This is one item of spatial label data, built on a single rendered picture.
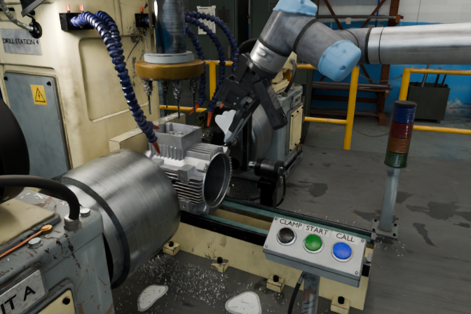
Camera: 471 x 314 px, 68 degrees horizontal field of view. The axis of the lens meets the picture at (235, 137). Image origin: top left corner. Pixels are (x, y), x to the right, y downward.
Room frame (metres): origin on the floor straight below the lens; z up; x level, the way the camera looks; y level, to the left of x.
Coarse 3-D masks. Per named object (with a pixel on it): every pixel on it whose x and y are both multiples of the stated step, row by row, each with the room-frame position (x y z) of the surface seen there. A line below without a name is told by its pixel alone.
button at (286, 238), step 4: (284, 228) 0.55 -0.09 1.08; (288, 228) 0.55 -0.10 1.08; (280, 232) 0.54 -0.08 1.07; (284, 232) 0.54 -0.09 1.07; (288, 232) 0.54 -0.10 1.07; (292, 232) 0.54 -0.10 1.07; (280, 236) 0.54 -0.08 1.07; (284, 236) 0.53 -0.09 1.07; (288, 236) 0.53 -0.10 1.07; (292, 236) 0.53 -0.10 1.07; (280, 240) 0.53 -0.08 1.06; (284, 240) 0.53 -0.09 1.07; (288, 240) 0.53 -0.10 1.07
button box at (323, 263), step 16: (272, 224) 0.57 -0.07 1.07; (288, 224) 0.56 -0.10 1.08; (304, 224) 0.55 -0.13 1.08; (272, 240) 0.54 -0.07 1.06; (304, 240) 0.52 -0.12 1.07; (336, 240) 0.52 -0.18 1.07; (352, 240) 0.51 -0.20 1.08; (272, 256) 0.53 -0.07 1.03; (288, 256) 0.51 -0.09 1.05; (304, 256) 0.50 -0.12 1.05; (320, 256) 0.50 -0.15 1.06; (352, 256) 0.49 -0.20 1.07; (320, 272) 0.50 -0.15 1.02; (336, 272) 0.47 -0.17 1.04; (352, 272) 0.46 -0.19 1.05
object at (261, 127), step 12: (216, 108) 1.12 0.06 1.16; (228, 108) 1.10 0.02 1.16; (204, 120) 1.14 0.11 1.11; (252, 120) 1.10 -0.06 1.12; (264, 120) 1.17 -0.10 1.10; (204, 132) 1.11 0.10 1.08; (216, 132) 1.11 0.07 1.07; (240, 132) 1.07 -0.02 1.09; (252, 132) 1.06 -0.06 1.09; (264, 132) 1.13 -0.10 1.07; (216, 144) 1.11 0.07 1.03; (228, 144) 1.04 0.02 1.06; (240, 144) 1.07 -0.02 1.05; (252, 144) 1.06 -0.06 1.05; (264, 144) 1.13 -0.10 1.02; (240, 156) 1.07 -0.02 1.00; (252, 156) 1.06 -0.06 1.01; (240, 168) 1.07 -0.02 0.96
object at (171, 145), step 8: (160, 128) 0.97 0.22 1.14; (168, 128) 0.98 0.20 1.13; (176, 128) 0.99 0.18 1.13; (184, 128) 0.98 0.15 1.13; (192, 128) 0.95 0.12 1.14; (200, 128) 0.95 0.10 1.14; (160, 136) 0.90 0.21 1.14; (168, 136) 0.88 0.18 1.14; (176, 136) 0.87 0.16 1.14; (184, 136) 0.88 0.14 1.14; (192, 136) 0.91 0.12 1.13; (200, 136) 0.95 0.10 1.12; (160, 144) 0.90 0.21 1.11; (168, 144) 0.88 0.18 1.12; (176, 144) 0.87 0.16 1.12; (184, 144) 0.88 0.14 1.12; (168, 152) 0.88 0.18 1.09; (176, 152) 0.87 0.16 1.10; (184, 152) 0.88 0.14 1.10; (176, 160) 0.87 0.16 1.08
